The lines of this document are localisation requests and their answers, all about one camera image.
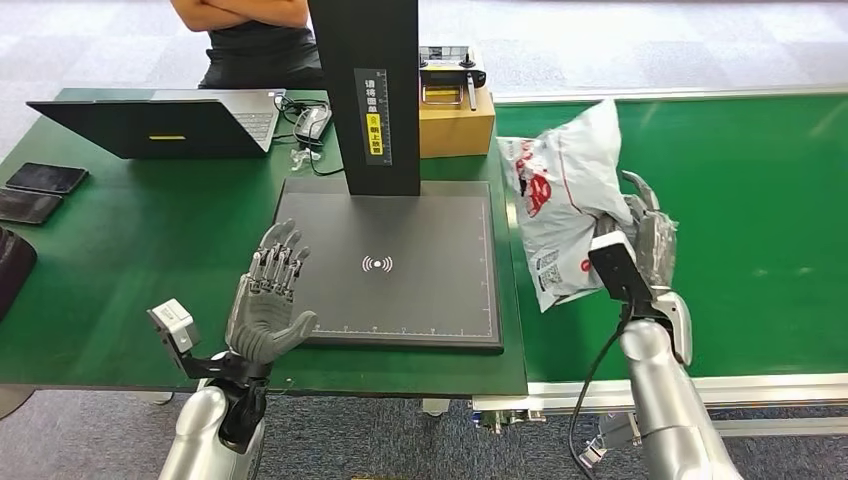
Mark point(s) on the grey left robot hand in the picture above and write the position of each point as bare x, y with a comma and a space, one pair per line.
262, 318

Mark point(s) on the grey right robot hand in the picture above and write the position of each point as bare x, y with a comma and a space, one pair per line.
659, 245

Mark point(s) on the white plastic courier package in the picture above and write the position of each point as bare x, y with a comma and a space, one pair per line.
570, 166

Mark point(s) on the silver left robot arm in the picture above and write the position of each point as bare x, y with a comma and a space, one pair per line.
199, 430

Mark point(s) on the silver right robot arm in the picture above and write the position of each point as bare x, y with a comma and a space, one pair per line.
669, 411

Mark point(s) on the black weighing device with column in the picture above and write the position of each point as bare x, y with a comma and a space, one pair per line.
411, 298

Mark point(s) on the green conveyor belt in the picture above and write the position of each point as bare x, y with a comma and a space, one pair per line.
762, 199

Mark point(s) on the clear plastic scrap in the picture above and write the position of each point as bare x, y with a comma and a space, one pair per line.
303, 158

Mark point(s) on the white table foot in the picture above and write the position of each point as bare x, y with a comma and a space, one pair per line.
435, 407

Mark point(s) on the grey power adapter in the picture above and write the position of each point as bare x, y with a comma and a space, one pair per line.
312, 122

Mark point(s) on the black open laptop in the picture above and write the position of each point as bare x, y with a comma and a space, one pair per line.
166, 126

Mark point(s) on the brown cardboard box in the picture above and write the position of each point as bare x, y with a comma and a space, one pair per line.
457, 132

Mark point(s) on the black smartphone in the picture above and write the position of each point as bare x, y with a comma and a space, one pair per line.
46, 177
26, 206

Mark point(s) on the black rounded object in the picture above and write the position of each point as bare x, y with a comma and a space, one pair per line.
10, 265

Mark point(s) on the person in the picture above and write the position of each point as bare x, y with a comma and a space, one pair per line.
265, 53

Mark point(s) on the black remote controller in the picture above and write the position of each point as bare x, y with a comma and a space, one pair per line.
444, 76

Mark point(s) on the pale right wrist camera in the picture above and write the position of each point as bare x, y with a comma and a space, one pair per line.
619, 268

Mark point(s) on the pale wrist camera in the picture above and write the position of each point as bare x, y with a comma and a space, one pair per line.
619, 268
173, 324

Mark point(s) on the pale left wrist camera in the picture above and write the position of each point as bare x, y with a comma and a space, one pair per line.
173, 324

